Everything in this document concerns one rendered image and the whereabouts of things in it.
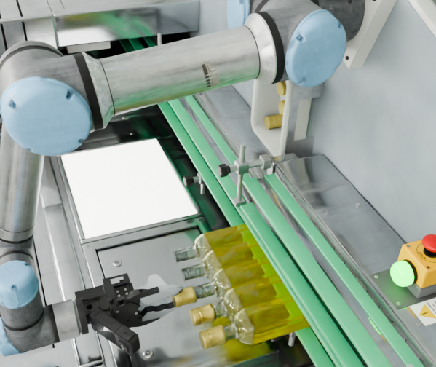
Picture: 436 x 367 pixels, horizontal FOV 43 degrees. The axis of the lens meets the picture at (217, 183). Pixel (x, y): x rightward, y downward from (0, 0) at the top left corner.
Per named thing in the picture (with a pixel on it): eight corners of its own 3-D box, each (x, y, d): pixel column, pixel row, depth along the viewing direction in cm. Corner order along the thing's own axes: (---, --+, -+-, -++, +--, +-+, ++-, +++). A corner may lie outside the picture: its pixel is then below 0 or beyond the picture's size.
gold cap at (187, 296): (191, 293, 118) (170, 298, 117) (191, 282, 116) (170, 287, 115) (196, 306, 116) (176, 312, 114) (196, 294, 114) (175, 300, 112)
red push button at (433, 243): (413, 249, 97) (418, 234, 95) (431, 244, 98) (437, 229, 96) (428, 265, 94) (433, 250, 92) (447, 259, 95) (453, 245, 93)
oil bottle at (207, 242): (273, 231, 136) (191, 253, 130) (275, 214, 133) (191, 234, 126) (283, 247, 132) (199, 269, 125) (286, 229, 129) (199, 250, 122)
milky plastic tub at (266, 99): (279, 121, 150) (249, 127, 147) (288, 43, 136) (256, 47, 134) (310, 156, 137) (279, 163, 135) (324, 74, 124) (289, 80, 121)
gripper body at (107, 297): (130, 271, 115) (71, 285, 112) (141, 301, 109) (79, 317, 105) (132, 295, 120) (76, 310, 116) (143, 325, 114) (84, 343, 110)
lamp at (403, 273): (398, 271, 100) (384, 275, 99) (404, 253, 97) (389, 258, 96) (413, 289, 97) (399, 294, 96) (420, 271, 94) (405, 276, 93)
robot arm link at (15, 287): (-14, 251, 102) (-2, 292, 109) (-10, 295, 94) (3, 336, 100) (30, 241, 105) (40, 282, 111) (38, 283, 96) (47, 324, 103)
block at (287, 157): (288, 181, 138) (263, 187, 136) (292, 150, 132) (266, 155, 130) (295, 190, 135) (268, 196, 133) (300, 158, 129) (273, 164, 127)
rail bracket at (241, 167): (262, 193, 137) (215, 204, 133) (268, 135, 126) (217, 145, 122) (267, 200, 134) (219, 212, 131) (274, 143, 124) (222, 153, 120)
